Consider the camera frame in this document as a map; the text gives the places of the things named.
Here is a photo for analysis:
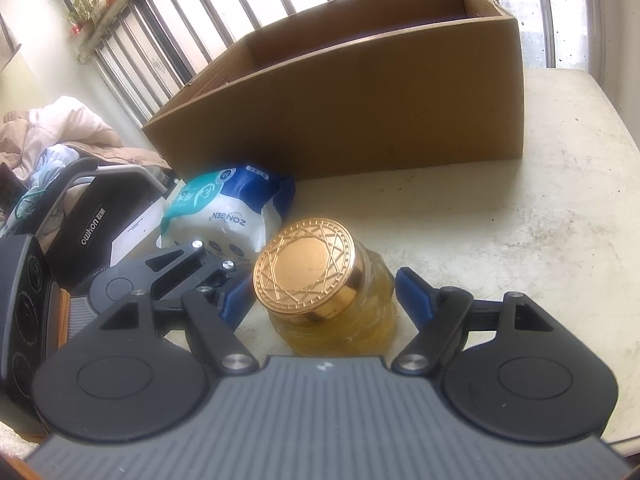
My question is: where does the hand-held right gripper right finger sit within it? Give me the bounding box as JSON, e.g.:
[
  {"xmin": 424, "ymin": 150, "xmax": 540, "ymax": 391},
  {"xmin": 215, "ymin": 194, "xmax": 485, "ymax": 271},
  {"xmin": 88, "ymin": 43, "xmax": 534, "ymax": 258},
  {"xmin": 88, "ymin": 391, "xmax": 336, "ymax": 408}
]
[{"xmin": 391, "ymin": 267, "xmax": 557, "ymax": 376}]

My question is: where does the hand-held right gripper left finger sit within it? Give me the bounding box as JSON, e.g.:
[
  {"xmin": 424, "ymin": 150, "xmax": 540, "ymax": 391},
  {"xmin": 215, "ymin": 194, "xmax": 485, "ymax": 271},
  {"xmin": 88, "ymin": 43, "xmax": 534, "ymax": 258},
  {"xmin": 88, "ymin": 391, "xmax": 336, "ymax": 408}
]
[{"xmin": 97, "ymin": 275, "xmax": 262, "ymax": 376}]

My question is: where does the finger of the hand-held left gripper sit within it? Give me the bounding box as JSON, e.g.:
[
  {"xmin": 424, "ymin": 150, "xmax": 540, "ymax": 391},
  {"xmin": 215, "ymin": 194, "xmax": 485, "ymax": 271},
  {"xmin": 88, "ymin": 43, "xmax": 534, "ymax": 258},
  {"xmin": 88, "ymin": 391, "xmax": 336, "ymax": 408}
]
[{"xmin": 144, "ymin": 240, "xmax": 238, "ymax": 307}]

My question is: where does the glass jar with gold lid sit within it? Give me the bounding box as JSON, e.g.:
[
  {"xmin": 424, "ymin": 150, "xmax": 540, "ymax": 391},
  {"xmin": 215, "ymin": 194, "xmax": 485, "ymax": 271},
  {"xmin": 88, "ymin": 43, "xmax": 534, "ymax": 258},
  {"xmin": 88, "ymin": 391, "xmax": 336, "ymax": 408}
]
[{"xmin": 252, "ymin": 217, "xmax": 399, "ymax": 359}]

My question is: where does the blue white wet wipes packet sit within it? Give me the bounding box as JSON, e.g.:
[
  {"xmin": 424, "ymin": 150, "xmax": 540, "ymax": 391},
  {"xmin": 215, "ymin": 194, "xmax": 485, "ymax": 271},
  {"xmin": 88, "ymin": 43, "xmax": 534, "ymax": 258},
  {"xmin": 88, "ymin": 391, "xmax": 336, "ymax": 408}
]
[{"xmin": 157, "ymin": 162, "xmax": 297, "ymax": 266}]

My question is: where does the brown cardboard box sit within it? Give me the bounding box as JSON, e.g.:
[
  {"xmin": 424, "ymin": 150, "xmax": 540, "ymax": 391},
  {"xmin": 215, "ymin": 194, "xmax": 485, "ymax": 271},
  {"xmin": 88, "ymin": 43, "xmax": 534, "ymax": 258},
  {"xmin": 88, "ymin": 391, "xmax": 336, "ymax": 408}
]
[{"xmin": 141, "ymin": 0, "xmax": 526, "ymax": 181}]

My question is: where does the small white box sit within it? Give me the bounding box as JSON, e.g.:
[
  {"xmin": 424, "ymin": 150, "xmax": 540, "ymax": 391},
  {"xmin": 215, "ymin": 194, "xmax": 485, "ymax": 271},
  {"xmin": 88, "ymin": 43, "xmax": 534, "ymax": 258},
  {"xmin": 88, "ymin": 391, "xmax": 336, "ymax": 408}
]
[{"xmin": 111, "ymin": 207, "xmax": 168, "ymax": 267}]

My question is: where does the black device with round dials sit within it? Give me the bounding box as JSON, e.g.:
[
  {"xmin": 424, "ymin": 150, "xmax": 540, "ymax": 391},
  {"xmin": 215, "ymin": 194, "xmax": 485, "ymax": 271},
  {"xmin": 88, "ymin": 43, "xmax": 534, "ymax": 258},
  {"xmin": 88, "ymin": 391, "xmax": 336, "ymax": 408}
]
[{"xmin": 0, "ymin": 234, "xmax": 68, "ymax": 411}]

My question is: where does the brown blanket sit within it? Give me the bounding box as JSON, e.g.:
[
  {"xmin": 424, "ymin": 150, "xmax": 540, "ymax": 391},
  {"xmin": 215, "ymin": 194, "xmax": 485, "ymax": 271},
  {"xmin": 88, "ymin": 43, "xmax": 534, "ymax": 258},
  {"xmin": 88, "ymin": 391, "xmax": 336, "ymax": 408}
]
[{"xmin": 75, "ymin": 141, "xmax": 171, "ymax": 170}]

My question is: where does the light blue cloth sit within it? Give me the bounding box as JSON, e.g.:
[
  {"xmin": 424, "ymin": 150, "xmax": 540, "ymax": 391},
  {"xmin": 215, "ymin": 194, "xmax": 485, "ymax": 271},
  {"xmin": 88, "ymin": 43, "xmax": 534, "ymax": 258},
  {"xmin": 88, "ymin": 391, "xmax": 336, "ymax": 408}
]
[{"xmin": 30, "ymin": 144, "xmax": 82, "ymax": 191}]

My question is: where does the dark flat device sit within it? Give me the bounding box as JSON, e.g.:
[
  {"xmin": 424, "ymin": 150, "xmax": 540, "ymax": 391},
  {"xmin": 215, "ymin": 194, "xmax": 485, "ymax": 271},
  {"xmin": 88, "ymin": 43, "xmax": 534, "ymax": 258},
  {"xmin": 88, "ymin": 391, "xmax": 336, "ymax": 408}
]
[{"xmin": 0, "ymin": 162, "xmax": 29, "ymax": 212}]

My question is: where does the pile of clothes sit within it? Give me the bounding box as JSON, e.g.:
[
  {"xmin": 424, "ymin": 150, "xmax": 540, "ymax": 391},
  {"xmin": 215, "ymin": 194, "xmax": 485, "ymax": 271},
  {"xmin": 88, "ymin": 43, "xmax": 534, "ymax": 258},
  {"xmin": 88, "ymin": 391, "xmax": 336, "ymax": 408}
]
[{"xmin": 0, "ymin": 95, "xmax": 126, "ymax": 183}]

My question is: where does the metal window grille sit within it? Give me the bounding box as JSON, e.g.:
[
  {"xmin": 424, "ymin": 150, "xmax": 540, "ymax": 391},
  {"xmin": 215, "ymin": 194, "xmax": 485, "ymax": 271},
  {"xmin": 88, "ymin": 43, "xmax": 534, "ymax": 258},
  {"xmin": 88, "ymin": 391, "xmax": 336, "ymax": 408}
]
[{"xmin": 76, "ymin": 0, "xmax": 603, "ymax": 122}]

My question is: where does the black case with grey handle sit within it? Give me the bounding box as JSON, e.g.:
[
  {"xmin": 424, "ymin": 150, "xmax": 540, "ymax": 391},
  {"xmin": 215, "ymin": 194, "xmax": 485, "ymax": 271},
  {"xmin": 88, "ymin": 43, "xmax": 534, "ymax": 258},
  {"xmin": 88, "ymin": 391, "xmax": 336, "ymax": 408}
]
[{"xmin": 37, "ymin": 157, "xmax": 169, "ymax": 282}]

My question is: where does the green cord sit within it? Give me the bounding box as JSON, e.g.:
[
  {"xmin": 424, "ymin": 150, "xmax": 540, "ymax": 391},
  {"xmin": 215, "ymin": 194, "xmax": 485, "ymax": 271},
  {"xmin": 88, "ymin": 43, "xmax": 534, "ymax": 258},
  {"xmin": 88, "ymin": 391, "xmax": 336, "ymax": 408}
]
[{"xmin": 14, "ymin": 186, "xmax": 52, "ymax": 222}]

